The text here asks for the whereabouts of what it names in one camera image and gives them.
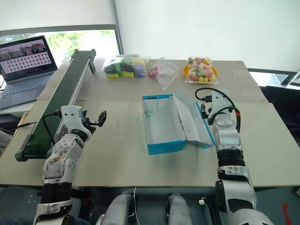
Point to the grey open laptop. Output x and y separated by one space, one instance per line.
25 70

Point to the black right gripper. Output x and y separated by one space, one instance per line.
205 110

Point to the black side desk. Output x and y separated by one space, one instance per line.
279 79

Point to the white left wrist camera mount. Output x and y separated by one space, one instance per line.
71 119

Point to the yellow plate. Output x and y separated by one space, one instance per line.
186 71

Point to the blue cardboard box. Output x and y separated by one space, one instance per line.
164 122

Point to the grey window frame post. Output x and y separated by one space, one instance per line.
117 25

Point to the dark green conveyor belt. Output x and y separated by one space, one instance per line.
61 98

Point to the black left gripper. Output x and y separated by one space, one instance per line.
91 123

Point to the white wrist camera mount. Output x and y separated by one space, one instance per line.
71 119
219 103

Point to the grey rounded robot leg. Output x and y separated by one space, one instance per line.
179 209
119 208

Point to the white laptop desk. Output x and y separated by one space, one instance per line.
14 109

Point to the clear bag with red items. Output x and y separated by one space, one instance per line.
162 71

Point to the bag of colourful candies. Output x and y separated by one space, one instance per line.
201 70

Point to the bag of coloured sponges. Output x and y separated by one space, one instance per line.
126 68

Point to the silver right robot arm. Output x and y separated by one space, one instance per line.
230 150

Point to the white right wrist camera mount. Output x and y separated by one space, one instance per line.
219 103

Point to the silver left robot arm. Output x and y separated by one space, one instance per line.
61 159

